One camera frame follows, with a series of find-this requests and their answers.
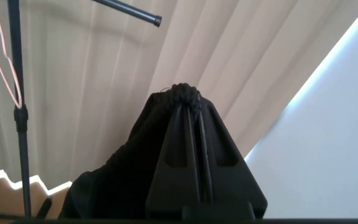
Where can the black clothes rack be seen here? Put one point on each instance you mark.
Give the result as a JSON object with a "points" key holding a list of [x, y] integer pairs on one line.
{"points": [[16, 46]]}

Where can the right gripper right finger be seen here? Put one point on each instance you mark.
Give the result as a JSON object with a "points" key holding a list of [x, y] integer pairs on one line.
{"points": [[235, 183]]}

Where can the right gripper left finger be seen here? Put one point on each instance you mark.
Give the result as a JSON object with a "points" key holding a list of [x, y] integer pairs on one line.
{"points": [[172, 180]]}

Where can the white curtain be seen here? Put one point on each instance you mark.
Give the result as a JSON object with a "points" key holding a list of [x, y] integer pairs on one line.
{"points": [[104, 77]]}

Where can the black garment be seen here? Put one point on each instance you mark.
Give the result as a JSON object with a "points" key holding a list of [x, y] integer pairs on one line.
{"points": [[120, 180]]}

